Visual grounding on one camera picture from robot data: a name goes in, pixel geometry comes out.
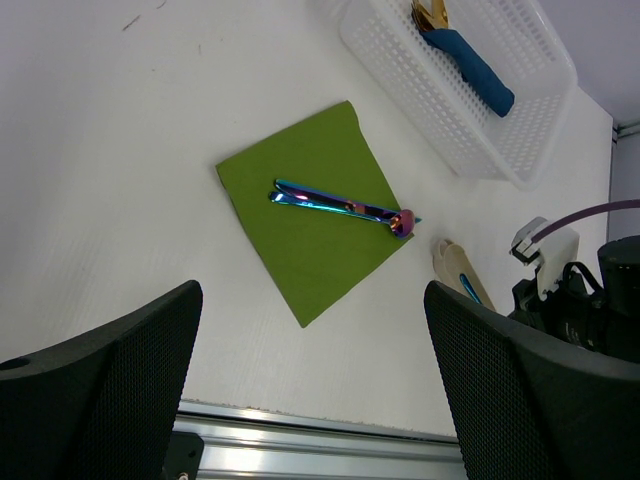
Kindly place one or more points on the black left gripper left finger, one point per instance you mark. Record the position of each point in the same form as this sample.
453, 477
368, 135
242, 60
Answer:
102, 404

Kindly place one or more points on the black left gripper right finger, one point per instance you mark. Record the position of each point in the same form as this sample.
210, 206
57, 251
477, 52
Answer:
526, 405

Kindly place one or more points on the green paper napkin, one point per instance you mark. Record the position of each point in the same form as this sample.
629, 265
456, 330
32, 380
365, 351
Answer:
313, 257

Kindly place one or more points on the iridescent blue fork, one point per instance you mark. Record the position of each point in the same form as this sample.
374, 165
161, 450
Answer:
465, 282

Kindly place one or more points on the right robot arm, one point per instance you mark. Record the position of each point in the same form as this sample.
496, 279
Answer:
600, 316

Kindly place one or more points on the blue rolled napkin bundle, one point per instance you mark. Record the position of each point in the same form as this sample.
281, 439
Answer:
474, 70

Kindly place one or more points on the gold utensils in bundle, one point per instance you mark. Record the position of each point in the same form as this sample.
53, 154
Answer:
429, 18

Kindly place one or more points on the white plastic basket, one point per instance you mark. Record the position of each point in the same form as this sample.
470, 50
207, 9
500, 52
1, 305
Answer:
516, 39

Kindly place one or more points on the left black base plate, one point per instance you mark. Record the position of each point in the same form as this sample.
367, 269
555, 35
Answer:
183, 456

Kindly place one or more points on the aluminium front rail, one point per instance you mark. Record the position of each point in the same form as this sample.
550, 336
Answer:
245, 443

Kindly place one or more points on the aluminium rail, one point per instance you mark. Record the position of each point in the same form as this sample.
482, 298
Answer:
625, 130
245, 443

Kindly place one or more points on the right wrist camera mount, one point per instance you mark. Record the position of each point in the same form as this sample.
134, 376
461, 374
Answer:
548, 255

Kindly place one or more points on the aluminium right side rail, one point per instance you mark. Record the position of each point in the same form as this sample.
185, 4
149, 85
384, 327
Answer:
625, 130

